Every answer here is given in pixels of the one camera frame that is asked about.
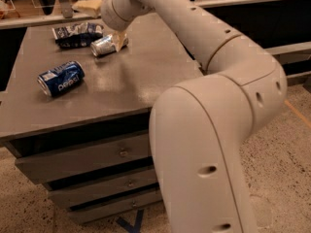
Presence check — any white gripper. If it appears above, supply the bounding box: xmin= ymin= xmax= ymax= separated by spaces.
xmin=72 ymin=0 xmax=151 ymax=52

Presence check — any silver redbull can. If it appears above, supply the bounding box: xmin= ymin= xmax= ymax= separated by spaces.
xmin=90 ymin=34 xmax=128 ymax=57

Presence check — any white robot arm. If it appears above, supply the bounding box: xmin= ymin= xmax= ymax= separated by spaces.
xmin=73 ymin=0 xmax=287 ymax=233

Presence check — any blue pepsi can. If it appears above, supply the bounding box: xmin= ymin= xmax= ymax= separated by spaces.
xmin=37 ymin=61 xmax=85 ymax=97

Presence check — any grey drawer cabinet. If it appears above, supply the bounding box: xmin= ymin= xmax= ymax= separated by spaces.
xmin=0 ymin=14 xmax=201 ymax=215

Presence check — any top grey drawer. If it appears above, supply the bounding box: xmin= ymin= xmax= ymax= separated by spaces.
xmin=16 ymin=134 xmax=150 ymax=184

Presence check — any grey drawer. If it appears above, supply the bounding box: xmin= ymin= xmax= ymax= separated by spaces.
xmin=68 ymin=187 xmax=162 ymax=224
xmin=48 ymin=168 xmax=157 ymax=208
xmin=16 ymin=134 xmax=150 ymax=184

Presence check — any middle grey drawer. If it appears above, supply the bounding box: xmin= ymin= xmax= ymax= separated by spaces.
xmin=48 ymin=168 xmax=157 ymax=208

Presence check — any bottom grey drawer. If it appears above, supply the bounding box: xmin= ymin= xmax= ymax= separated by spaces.
xmin=68 ymin=187 xmax=162 ymax=224

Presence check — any grey metal railing frame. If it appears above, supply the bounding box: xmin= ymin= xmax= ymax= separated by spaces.
xmin=0 ymin=0 xmax=311 ymax=85

